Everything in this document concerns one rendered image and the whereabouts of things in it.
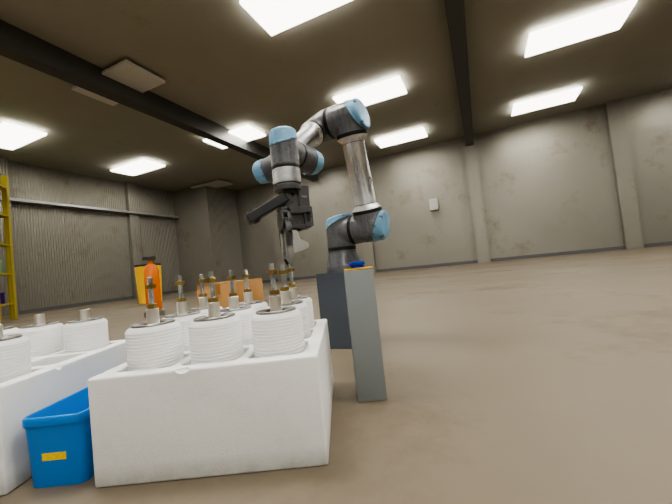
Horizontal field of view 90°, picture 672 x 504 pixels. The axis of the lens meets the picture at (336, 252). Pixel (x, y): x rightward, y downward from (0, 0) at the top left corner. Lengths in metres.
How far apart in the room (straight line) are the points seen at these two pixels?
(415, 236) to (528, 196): 2.93
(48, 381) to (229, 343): 0.39
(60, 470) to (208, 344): 0.33
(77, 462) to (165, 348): 0.23
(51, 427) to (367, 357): 0.60
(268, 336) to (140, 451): 0.28
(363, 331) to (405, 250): 8.95
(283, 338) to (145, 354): 0.25
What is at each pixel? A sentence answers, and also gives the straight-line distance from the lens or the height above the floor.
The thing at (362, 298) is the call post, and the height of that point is 0.24.
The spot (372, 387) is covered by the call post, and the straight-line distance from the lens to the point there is 0.85.
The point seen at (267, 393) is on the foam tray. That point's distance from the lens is 0.61.
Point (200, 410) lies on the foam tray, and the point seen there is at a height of 0.11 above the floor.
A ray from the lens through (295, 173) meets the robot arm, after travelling 0.89.
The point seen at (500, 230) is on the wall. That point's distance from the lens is 9.56.
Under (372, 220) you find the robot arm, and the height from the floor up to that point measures 0.48.
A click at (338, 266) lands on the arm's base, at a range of 1.33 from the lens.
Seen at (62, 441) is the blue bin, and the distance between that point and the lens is 0.81.
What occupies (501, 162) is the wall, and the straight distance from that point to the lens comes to 9.80.
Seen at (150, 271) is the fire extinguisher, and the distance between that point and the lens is 4.06.
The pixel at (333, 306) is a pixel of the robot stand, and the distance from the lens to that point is 1.33.
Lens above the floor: 0.33
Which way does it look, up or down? 2 degrees up
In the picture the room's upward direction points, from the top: 6 degrees counter-clockwise
